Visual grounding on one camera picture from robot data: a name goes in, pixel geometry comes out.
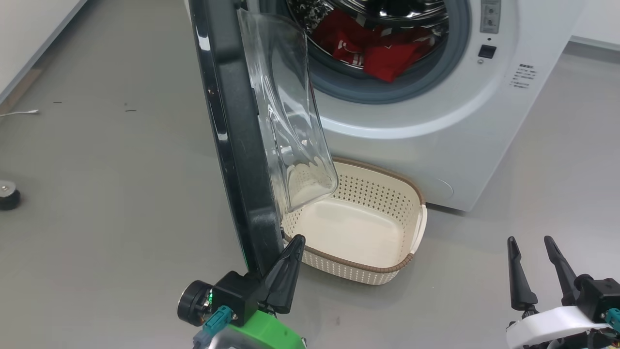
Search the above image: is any cream perforated laundry basket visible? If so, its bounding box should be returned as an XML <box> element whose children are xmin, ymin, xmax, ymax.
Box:
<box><xmin>281</xmin><ymin>157</ymin><xmax>428</xmax><ymax>285</ymax></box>

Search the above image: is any red sports jersey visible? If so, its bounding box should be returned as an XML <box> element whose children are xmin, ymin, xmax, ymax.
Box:
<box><xmin>317</xmin><ymin>10</ymin><xmax>434</xmax><ymax>83</ymax></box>

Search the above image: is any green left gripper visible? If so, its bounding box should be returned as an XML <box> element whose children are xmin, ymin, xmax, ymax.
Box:
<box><xmin>213</xmin><ymin>235</ymin><xmax>307</xmax><ymax>349</ymax></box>

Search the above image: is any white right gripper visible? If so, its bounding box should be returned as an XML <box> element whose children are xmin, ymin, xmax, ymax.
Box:
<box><xmin>506</xmin><ymin>236</ymin><xmax>620</xmax><ymax>349</ymax></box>

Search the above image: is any teal plug left camera cable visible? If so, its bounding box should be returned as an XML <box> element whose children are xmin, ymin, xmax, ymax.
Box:
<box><xmin>193</xmin><ymin>305</ymin><xmax>238</xmax><ymax>349</ymax></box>

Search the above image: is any black round glass washer door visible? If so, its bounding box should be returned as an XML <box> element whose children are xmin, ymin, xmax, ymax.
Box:
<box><xmin>188</xmin><ymin>0</ymin><xmax>339</xmax><ymax>278</ymax></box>

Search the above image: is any white front-load washing machine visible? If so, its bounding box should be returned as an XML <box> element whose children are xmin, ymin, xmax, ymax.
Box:
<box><xmin>184</xmin><ymin>0</ymin><xmax>589</xmax><ymax>212</ymax></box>

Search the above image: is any black white patterned garment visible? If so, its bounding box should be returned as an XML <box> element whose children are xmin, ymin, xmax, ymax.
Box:
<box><xmin>288</xmin><ymin>0</ymin><xmax>335</xmax><ymax>21</ymax></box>

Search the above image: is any black round floor foot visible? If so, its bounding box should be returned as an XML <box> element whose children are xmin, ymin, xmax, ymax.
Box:
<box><xmin>0</xmin><ymin>180</ymin><xmax>21</xmax><ymax>211</ymax></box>

